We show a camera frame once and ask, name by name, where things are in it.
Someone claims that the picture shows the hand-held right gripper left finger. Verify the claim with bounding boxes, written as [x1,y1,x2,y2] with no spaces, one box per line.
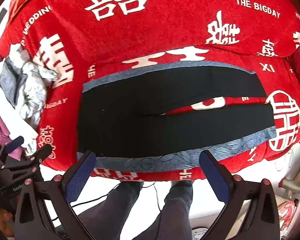
[14,150,98,240]

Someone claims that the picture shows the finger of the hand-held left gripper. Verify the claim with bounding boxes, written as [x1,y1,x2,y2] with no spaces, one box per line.
[0,136,25,165]
[5,144,53,178]

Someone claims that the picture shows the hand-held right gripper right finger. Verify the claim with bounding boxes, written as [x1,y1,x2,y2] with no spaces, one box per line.
[199,150,282,240]

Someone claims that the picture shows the black pants with grey stripes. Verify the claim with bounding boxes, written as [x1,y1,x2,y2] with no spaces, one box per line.
[76,60,277,173]

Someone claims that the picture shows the white cloth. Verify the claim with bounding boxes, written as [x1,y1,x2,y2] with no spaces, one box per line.
[0,80,39,157]

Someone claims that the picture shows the person's legs in grey trousers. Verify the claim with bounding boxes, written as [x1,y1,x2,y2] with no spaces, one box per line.
[50,181,165,222]

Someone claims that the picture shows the person's left leg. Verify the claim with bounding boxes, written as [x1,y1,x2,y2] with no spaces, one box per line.
[77,181,144,240]

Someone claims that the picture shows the person's leg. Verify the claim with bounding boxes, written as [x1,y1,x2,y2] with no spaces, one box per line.
[77,181,144,240]
[132,180,193,240]

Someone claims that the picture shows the person's right leg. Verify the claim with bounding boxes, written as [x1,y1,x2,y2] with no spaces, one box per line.
[132,180,193,240]

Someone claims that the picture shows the silver floral cloth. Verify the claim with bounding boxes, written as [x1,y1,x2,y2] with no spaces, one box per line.
[0,44,58,130]

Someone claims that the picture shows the metal rod with red cap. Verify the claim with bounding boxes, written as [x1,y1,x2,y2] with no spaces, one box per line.
[278,177,300,192]

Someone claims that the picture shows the red printed packet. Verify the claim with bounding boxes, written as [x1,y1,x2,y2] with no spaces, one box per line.
[277,200,297,228]

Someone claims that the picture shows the white device with black slot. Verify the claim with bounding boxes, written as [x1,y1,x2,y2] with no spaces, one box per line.
[0,2,13,32]

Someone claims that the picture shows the red printed blanket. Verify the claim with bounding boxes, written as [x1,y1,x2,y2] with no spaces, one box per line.
[0,0,300,182]

